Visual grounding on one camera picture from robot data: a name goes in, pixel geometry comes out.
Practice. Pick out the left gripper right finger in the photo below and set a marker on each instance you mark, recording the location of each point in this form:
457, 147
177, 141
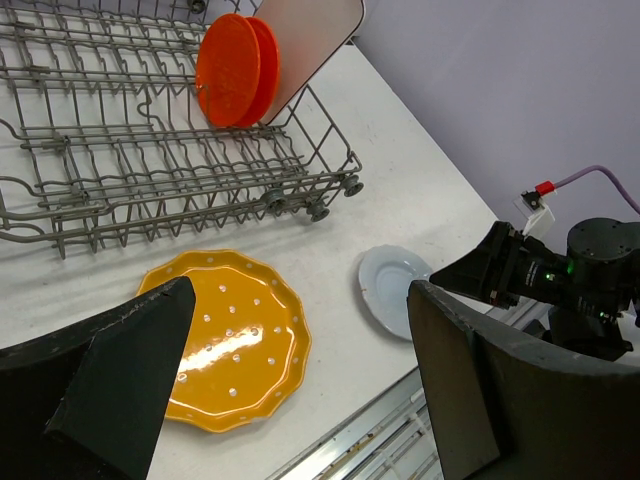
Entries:
506, 405

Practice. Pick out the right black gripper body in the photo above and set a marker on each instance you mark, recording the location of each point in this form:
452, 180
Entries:
522, 266

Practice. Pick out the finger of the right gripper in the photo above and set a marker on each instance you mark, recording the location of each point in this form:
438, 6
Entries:
477, 274

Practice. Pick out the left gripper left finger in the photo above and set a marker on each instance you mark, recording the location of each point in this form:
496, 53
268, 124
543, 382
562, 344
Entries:
88, 401

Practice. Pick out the light blue scalloped plate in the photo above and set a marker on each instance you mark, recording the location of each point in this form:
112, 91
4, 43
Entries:
384, 275

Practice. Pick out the yellow dotted scalloped plate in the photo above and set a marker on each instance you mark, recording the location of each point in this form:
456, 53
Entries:
248, 343

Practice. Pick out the orange round plate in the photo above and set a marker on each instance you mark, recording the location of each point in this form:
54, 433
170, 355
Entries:
269, 73
227, 70

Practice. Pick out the white rectangular plate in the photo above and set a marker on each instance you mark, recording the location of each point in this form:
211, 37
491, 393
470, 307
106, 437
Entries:
308, 33

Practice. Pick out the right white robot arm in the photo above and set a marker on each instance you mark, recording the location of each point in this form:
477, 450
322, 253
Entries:
588, 288

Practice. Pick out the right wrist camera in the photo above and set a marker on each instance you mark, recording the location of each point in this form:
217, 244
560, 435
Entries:
538, 215

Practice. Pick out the grey wire dish rack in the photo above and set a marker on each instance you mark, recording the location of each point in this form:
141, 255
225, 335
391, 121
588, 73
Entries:
103, 141

